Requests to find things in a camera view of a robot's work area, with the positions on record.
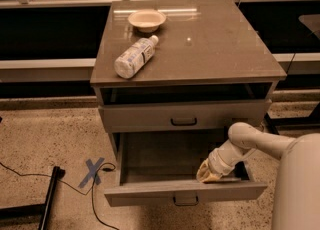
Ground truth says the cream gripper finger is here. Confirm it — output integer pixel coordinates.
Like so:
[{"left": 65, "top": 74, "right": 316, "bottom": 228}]
[{"left": 196, "top": 160, "right": 222, "bottom": 183}]

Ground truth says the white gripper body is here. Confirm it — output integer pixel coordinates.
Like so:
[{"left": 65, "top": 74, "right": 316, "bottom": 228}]
[{"left": 208, "top": 148, "right": 238, "bottom": 176}]

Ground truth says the grey drawer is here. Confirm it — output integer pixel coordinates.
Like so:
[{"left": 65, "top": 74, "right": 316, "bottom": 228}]
[
  {"left": 99, "top": 99, "right": 271, "bottom": 133},
  {"left": 105, "top": 129, "right": 267, "bottom": 206}
]

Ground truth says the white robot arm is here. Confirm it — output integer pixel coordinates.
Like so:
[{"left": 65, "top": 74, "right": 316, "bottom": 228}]
[{"left": 196, "top": 122, "right": 320, "bottom": 230}]

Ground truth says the grey top drawer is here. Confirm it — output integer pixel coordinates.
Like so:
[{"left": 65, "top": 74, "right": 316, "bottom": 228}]
[{"left": 99, "top": 99, "right": 271, "bottom": 133}]

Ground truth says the grey drawer cabinet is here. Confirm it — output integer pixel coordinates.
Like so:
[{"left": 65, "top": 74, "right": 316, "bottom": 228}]
[{"left": 89, "top": 0, "right": 288, "bottom": 148}]

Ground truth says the blue tape cross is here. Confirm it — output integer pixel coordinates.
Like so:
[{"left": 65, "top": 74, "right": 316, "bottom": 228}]
[{"left": 78, "top": 157, "right": 104, "bottom": 188}]

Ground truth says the white plastic bottle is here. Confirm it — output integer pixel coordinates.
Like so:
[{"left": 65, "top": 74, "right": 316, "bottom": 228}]
[{"left": 114, "top": 35, "right": 159, "bottom": 79}]

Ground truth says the white paper bowl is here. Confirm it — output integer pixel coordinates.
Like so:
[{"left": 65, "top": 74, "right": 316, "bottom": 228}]
[{"left": 128, "top": 9, "right": 166, "bottom": 33}]

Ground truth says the black stand leg left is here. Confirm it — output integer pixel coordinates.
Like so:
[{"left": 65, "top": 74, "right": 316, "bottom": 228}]
[{"left": 0, "top": 166, "right": 65, "bottom": 230}]

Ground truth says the black floor cable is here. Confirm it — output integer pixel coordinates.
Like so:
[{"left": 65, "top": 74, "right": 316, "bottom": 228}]
[{"left": 0, "top": 161, "right": 120, "bottom": 230}]

